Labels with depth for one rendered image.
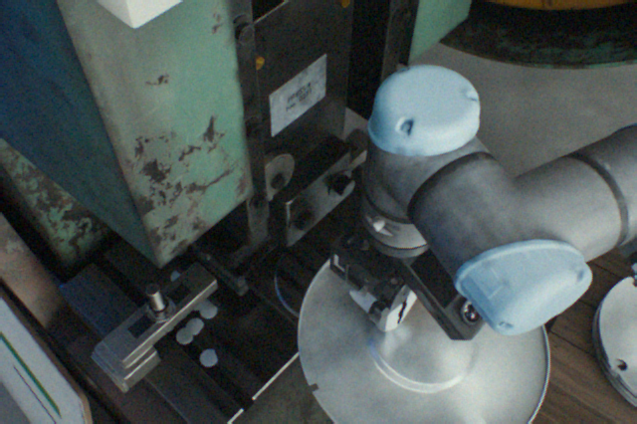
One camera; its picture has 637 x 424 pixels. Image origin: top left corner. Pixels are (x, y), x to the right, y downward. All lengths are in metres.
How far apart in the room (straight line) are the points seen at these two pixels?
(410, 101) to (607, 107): 1.82
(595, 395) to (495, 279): 0.89
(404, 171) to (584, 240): 0.13
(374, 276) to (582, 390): 0.74
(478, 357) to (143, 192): 0.48
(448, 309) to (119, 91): 0.37
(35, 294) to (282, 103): 0.56
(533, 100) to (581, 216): 1.75
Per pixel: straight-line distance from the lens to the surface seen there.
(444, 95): 0.46
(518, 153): 2.02
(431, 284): 0.60
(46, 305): 1.02
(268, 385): 0.82
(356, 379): 0.73
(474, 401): 0.75
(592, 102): 2.25
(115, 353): 0.81
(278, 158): 0.59
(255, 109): 0.47
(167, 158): 0.41
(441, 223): 0.44
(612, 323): 1.32
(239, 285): 0.81
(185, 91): 0.39
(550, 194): 0.45
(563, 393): 1.29
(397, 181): 0.46
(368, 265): 0.62
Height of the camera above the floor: 1.47
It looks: 56 degrees down
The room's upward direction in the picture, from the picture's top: 2 degrees clockwise
